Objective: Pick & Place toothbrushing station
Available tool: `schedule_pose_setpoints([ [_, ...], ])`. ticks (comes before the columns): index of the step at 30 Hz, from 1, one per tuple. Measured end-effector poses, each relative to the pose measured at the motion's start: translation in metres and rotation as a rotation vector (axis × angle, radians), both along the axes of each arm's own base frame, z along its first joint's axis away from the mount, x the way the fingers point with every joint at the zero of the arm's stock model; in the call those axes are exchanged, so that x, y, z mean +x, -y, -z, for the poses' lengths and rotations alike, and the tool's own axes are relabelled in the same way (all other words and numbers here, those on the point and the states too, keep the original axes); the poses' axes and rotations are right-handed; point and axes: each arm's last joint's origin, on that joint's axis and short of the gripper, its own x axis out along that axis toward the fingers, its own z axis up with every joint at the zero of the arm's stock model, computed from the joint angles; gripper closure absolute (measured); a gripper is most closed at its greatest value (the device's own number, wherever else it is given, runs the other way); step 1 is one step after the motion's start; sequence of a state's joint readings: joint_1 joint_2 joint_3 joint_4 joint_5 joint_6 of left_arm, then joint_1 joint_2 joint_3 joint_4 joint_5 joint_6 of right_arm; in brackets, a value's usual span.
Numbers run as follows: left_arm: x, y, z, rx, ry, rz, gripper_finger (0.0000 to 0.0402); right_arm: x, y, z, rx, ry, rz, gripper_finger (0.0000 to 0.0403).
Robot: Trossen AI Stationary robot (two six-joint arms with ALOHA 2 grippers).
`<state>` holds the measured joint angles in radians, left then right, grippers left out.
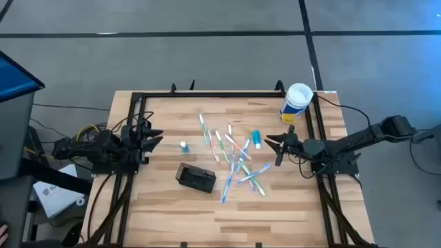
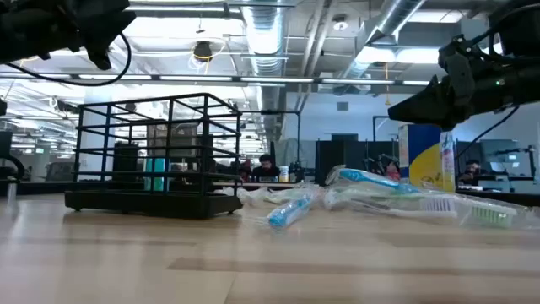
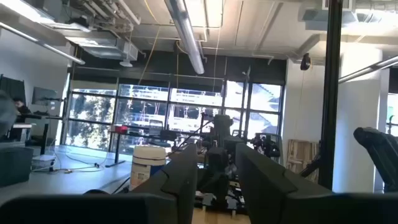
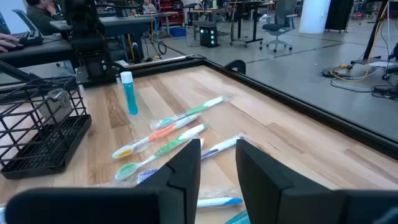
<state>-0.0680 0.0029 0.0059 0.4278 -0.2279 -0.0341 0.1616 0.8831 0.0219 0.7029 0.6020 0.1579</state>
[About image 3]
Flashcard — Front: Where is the long ceiling light tube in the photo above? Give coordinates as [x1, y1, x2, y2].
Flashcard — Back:
[164, 0, 205, 75]

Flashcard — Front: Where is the large glass window wall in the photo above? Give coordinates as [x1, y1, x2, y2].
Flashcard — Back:
[61, 79, 285, 156]

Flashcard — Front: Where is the black ceiling cable reel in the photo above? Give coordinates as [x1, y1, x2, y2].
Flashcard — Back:
[299, 52, 312, 72]

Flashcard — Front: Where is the black desk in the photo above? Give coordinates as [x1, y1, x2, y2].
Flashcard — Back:
[11, 113, 65, 156]

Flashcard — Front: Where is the dark wall monitor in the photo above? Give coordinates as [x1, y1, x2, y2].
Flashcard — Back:
[30, 86, 59, 106]

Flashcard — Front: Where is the wooden pallet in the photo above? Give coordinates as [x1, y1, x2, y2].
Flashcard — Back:
[285, 139, 320, 184]

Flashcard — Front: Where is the yellow blue wipes canister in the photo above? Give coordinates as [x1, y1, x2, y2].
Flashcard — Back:
[129, 145, 167, 191]

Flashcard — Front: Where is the black chair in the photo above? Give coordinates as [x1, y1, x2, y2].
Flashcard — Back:
[353, 126, 398, 194]

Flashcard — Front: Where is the grey ceiling air unit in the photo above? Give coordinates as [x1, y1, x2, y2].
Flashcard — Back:
[65, 36, 139, 62]

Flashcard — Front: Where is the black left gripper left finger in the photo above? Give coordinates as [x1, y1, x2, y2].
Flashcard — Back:
[130, 143, 198, 224]

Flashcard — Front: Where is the person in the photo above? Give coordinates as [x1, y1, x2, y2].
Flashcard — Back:
[12, 98, 32, 123]

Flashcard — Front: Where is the grey storage bin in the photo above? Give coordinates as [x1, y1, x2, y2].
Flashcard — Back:
[0, 146, 34, 188]

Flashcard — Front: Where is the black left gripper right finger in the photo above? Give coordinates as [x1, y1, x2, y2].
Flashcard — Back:
[235, 142, 333, 224]

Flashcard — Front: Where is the silver hanging light rail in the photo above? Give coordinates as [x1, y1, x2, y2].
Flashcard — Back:
[338, 55, 398, 85]
[0, 21, 86, 66]

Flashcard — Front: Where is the white floor box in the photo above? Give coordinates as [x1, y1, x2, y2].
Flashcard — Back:
[30, 154, 57, 171]

